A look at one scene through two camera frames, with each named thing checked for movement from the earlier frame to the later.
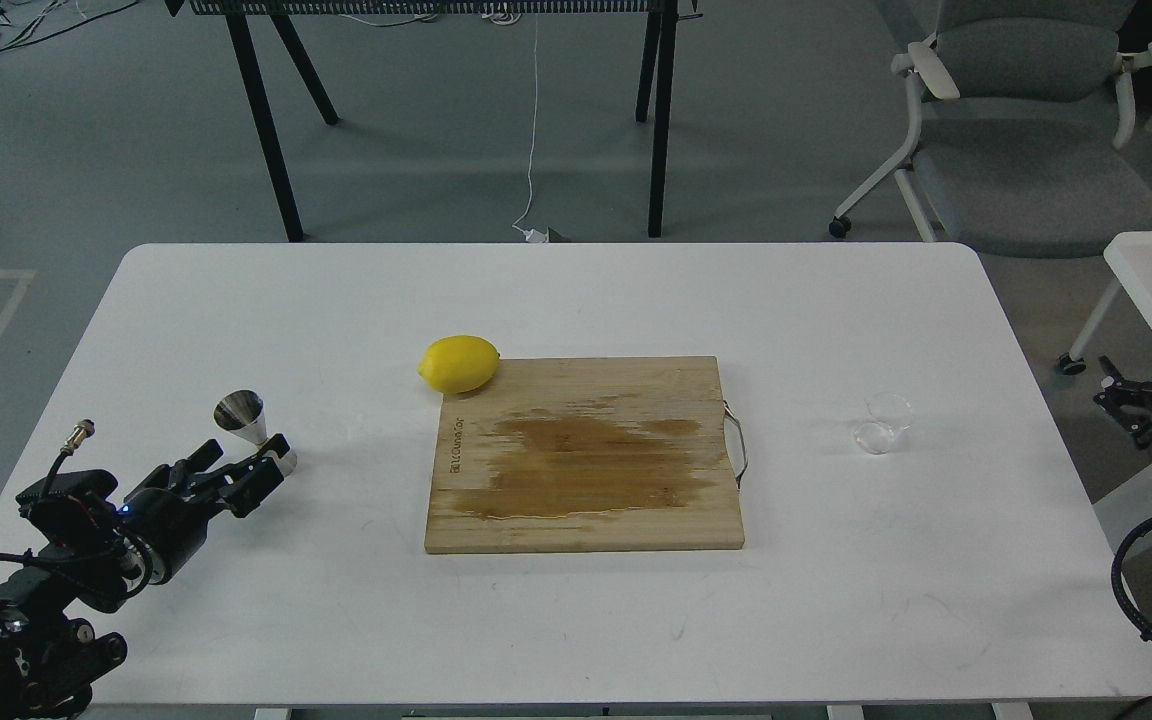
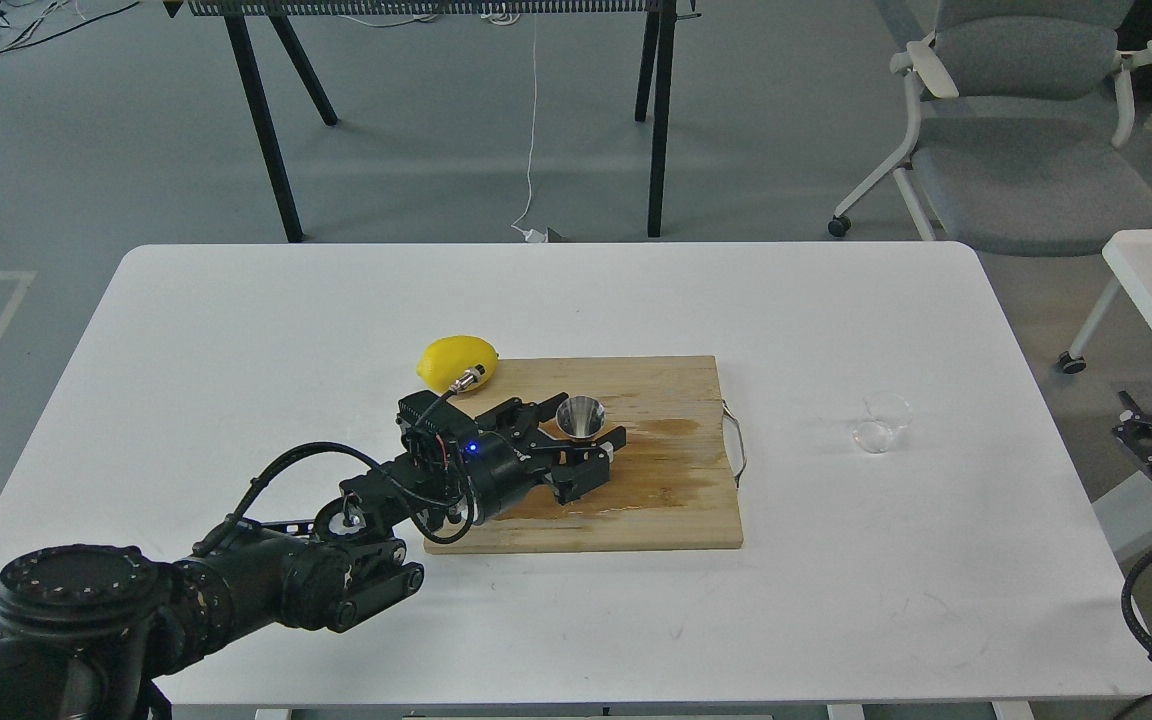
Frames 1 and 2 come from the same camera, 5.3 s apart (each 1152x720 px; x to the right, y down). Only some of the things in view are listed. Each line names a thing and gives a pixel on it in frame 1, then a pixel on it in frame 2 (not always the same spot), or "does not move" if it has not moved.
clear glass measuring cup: [888, 415] does not move
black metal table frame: [658, 47] does not move
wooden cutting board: [587, 454] does not move
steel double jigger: [243, 412] -> [580, 416]
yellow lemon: [458, 364] does not move
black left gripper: [166, 527] -> [497, 472]
